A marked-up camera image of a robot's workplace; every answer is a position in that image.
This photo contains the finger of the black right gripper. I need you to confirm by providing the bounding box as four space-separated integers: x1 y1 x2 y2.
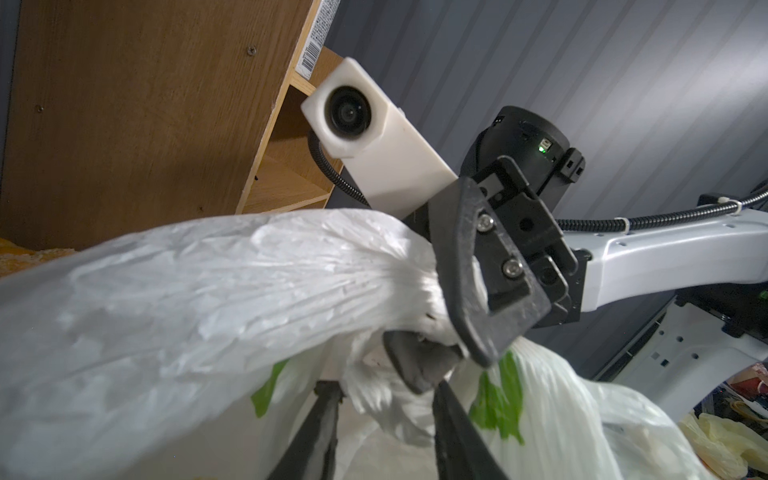
382 331 464 395

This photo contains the left gripper triangular right finger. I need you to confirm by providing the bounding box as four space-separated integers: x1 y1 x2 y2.
432 381 508 480

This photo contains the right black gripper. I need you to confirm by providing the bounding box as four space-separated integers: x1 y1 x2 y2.
413 106 588 368

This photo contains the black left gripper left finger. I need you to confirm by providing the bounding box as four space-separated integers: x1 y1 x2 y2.
268 380 344 480

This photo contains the white plastic grocery bag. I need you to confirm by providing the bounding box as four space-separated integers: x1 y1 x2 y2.
1 209 710 479

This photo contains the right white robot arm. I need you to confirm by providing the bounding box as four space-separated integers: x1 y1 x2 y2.
374 106 767 420

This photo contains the tray of bread rolls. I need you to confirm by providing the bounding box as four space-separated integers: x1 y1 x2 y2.
0 239 76 277

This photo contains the wooden shelf unit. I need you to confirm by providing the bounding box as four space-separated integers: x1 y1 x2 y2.
1 1 320 249

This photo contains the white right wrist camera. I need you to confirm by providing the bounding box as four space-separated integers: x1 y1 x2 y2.
301 58 457 218

